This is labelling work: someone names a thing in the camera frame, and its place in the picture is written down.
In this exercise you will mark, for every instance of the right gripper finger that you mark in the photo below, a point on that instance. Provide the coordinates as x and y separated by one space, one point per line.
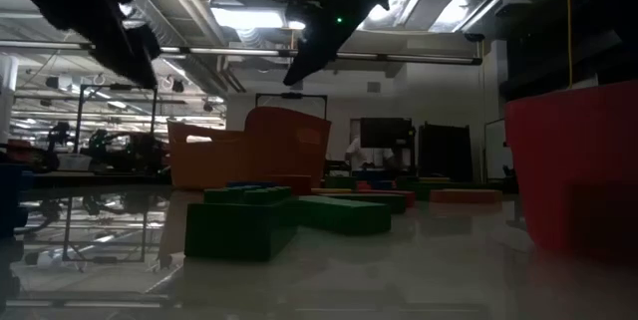
304 56
326 51

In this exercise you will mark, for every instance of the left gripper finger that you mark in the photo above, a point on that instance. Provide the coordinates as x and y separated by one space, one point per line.
124 56
149 41

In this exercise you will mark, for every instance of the orange plastic bin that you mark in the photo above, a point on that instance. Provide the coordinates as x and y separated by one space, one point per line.
279 150

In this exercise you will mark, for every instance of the small red block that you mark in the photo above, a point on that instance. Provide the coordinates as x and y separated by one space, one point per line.
294 184

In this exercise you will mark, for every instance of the green studded block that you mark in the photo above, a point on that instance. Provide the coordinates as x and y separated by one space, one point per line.
229 230
349 203

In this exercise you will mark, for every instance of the long green block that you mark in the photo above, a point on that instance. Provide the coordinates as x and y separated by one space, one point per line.
344 218

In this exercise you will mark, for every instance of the long coral block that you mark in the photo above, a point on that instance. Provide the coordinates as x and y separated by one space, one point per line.
463 196

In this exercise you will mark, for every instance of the red plastic tray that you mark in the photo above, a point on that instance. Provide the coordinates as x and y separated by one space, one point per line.
573 170

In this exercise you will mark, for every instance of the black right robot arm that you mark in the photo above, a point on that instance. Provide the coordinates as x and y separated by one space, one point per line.
598 11

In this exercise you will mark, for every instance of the ceiling light panel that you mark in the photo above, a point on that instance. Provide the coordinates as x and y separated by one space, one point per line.
456 13
296 25
249 18

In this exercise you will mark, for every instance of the grey horizontal pipe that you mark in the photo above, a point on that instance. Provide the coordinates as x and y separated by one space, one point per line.
239 52

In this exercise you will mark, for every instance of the background robot station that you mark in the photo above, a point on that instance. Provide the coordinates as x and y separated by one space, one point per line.
124 150

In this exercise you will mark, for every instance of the black panel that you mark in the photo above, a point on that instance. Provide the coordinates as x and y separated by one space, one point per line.
443 150
384 130

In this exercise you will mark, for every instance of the person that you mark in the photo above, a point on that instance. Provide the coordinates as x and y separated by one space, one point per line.
364 155

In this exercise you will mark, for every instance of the white container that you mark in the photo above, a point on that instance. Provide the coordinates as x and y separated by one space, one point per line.
75 161

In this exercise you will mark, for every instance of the small green block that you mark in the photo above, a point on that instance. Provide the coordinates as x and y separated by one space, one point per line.
339 183

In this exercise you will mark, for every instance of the long yellow block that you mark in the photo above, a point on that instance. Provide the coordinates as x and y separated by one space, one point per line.
331 191

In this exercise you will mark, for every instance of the small blue block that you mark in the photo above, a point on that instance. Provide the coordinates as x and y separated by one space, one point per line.
249 184

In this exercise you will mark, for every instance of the olive green block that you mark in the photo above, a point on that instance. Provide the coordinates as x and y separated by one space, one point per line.
433 179

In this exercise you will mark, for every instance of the dark blue block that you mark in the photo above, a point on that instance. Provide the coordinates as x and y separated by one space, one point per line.
10 195

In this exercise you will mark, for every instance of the whiteboard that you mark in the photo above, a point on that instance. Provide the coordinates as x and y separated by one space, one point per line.
493 150

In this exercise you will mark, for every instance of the silver spiral air duct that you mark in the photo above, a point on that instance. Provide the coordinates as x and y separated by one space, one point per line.
159 21

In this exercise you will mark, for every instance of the black frame rig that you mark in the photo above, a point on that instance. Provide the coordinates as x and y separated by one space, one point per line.
117 87

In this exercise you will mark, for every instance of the wall vent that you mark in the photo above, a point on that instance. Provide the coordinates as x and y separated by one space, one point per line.
373 87

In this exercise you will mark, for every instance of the black ceiling camera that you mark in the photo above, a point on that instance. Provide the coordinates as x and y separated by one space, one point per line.
473 37

